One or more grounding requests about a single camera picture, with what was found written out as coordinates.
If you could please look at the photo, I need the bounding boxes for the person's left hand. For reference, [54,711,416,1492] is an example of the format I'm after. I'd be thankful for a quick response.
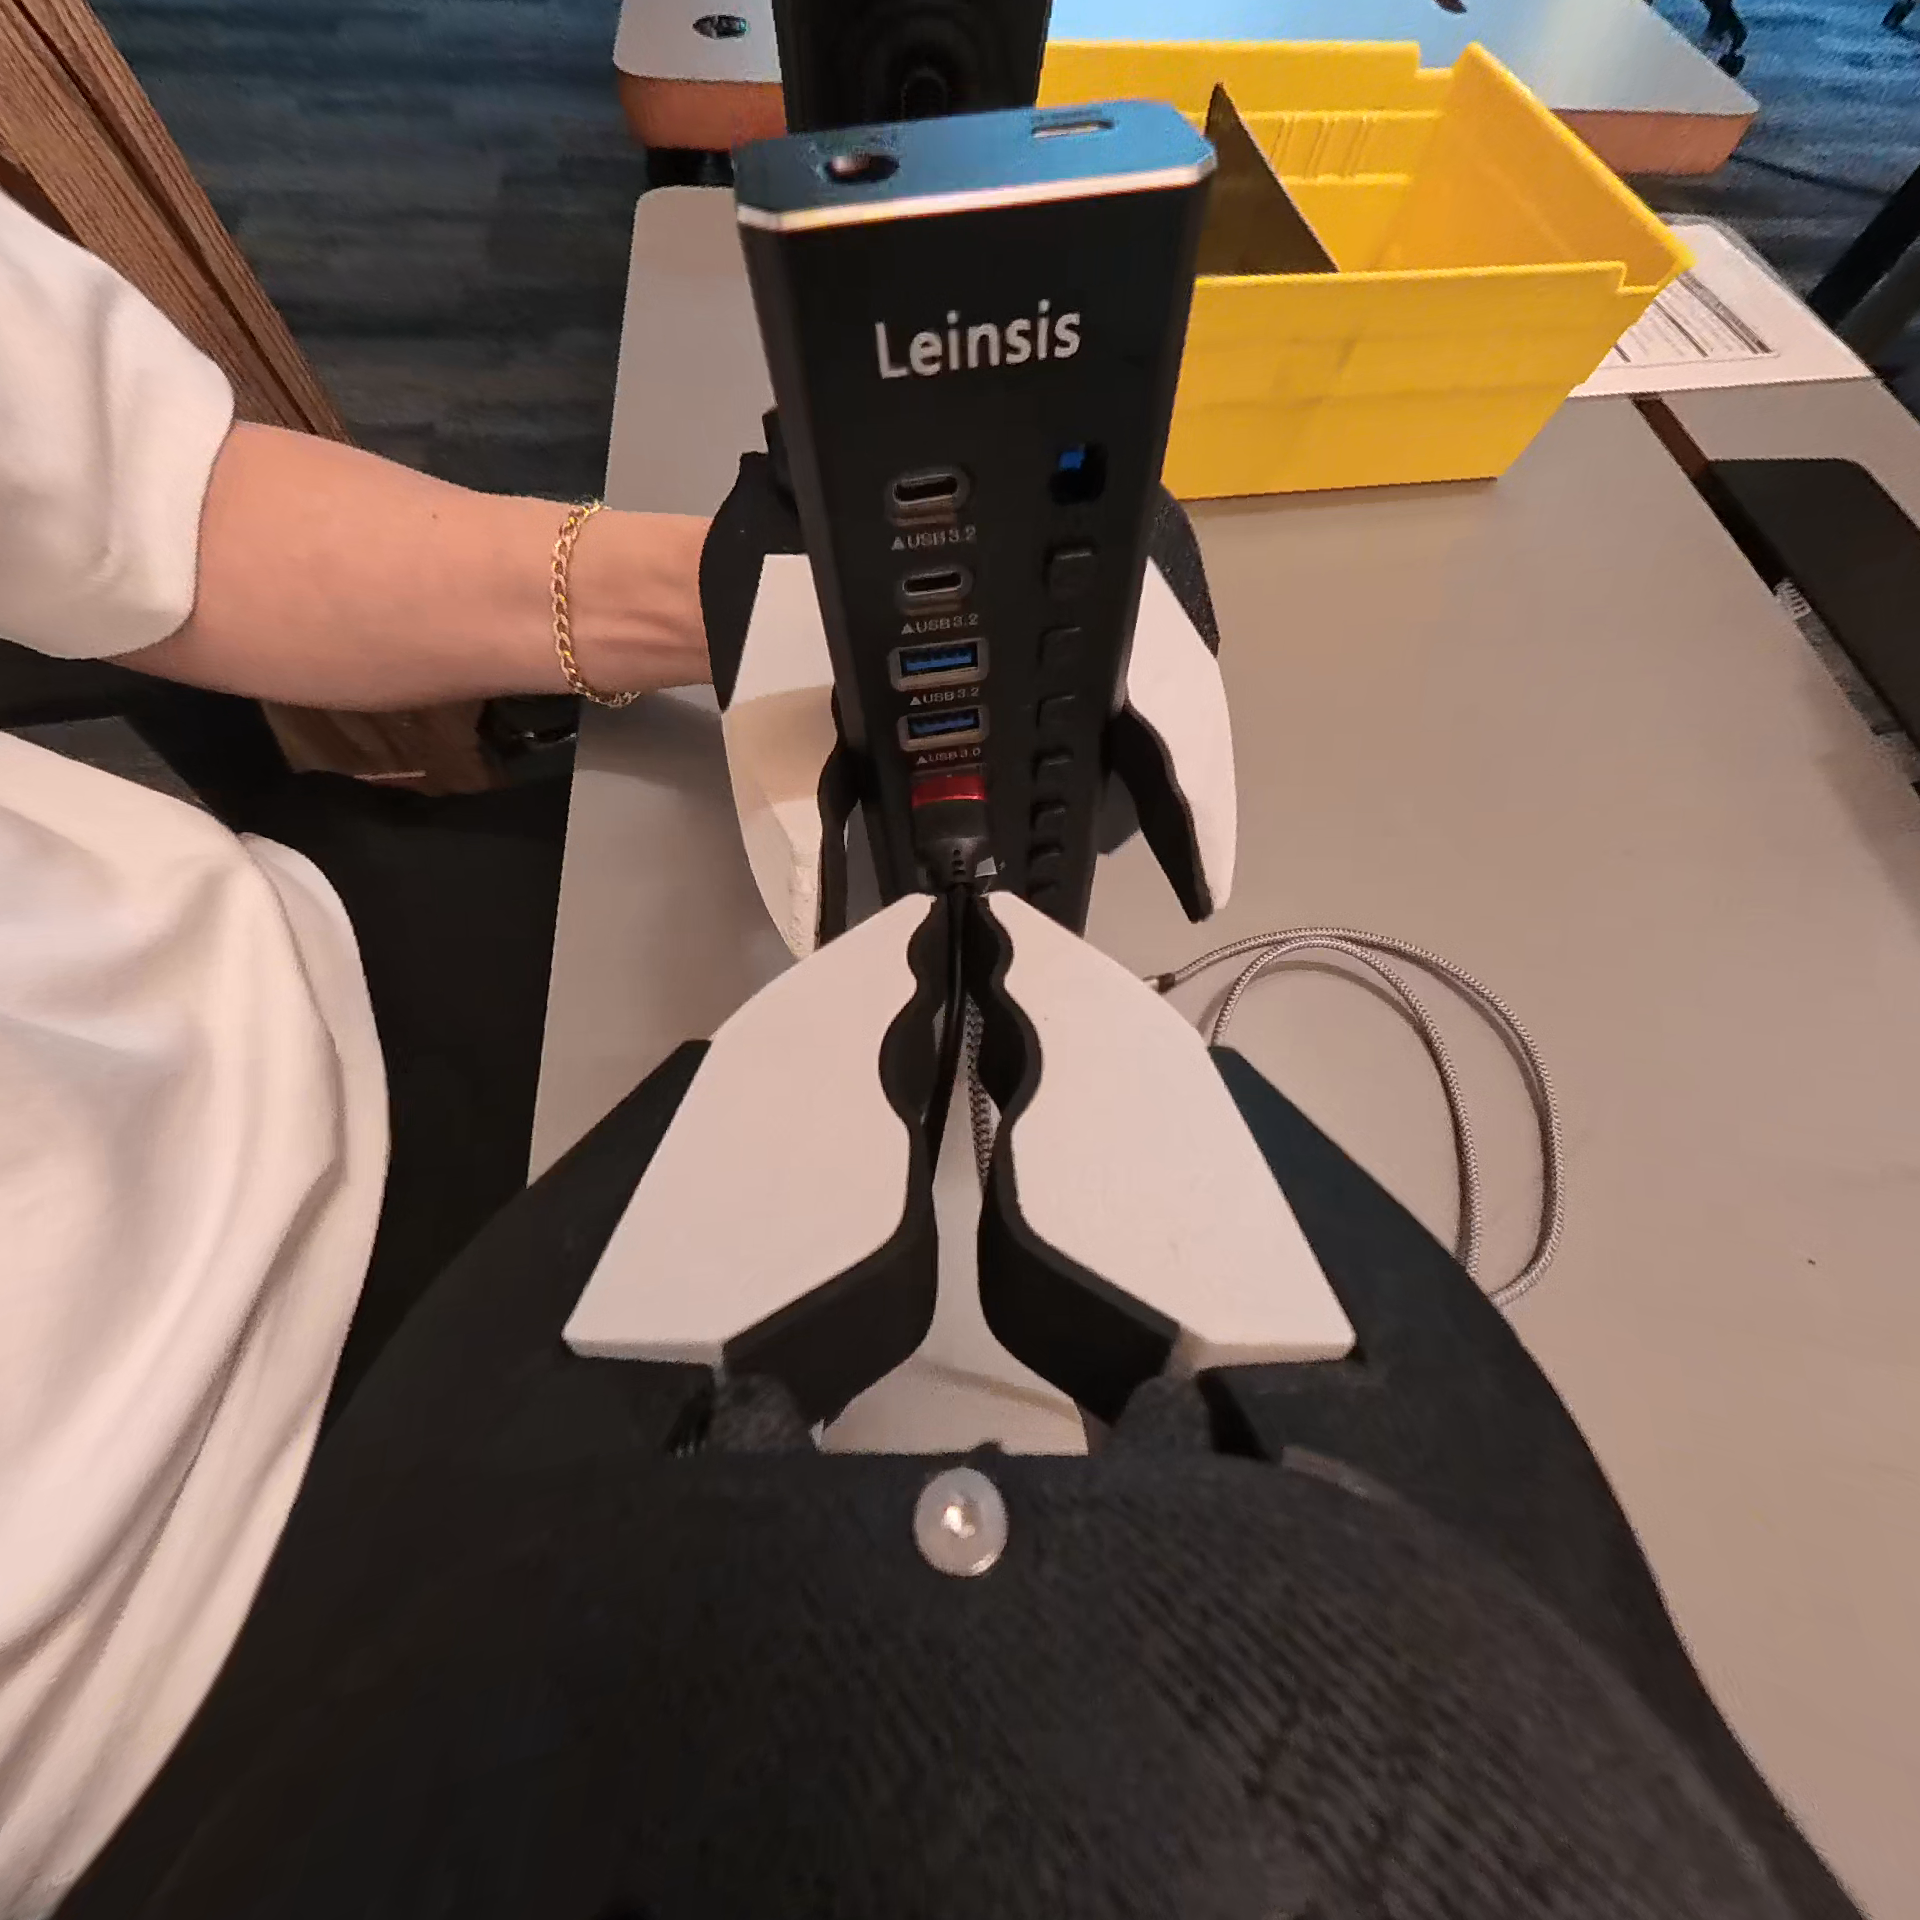
[636,516,728,704]

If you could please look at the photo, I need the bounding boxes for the grey braided cable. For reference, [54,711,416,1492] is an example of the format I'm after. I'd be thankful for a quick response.
[906,765,1573,1309]

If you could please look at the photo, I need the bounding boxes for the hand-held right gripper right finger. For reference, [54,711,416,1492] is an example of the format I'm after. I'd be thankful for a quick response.
[973,893,1362,1392]

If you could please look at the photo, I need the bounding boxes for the black usb hub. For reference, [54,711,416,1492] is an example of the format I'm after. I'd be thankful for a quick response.
[733,99,1220,937]

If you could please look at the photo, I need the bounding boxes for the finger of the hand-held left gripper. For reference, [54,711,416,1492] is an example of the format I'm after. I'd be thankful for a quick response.
[1093,509,1242,929]
[724,549,909,960]

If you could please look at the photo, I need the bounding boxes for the printed paper sheet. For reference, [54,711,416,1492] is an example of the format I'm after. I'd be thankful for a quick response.
[1573,213,1880,404]

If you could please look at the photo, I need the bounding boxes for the person in white shirt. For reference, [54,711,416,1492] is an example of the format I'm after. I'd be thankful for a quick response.
[0,190,396,1920]

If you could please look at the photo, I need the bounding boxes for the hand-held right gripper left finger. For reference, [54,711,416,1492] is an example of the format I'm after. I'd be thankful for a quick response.
[565,893,966,1387]

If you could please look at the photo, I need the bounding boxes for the yellow plastic bin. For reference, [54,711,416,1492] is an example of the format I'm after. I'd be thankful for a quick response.
[1037,36,1701,505]

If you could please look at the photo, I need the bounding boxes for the gold chain bracelet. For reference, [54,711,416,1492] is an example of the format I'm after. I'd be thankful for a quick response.
[545,498,651,716]

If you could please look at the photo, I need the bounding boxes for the wooden panel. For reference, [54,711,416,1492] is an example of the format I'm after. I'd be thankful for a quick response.
[0,0,501,794]

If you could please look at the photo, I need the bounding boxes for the person's left forearm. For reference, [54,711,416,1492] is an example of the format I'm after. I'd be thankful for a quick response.
[115,417,573,716]

